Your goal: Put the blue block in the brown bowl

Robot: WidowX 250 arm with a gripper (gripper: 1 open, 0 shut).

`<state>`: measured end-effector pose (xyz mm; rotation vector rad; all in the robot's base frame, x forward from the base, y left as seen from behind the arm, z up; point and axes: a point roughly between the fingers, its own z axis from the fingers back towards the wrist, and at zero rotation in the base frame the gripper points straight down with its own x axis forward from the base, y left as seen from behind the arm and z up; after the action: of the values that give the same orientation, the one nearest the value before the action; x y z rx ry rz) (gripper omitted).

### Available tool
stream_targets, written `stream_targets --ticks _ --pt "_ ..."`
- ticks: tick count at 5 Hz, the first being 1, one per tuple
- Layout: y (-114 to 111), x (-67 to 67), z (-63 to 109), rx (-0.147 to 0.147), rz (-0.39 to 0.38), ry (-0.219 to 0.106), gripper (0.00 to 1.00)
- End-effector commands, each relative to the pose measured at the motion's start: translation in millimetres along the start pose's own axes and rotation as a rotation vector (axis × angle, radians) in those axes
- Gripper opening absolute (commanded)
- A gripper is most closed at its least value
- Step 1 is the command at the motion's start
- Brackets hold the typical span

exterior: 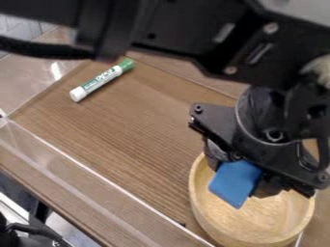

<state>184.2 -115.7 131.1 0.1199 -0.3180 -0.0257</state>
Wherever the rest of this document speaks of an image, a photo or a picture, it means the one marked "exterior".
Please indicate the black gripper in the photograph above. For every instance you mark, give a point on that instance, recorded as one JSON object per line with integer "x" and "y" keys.
{"x": 278, "y": 130}

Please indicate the blue foam block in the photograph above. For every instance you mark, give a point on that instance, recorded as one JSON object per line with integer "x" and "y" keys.
{"x": 234, "y": 182}

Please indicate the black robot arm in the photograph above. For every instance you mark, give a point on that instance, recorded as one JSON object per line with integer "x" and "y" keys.
{"x": 266, "y": 43}

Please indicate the brown wooden bowl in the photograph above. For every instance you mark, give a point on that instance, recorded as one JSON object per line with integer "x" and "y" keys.
{"x": 268, "y": 222}

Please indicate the green white dry-erase marker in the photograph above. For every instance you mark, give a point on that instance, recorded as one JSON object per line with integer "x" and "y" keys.
{"x": 81, "y": 92}

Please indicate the black table leg bracket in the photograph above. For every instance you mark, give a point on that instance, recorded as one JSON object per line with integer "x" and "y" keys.
{"x": 39, "y": 211}

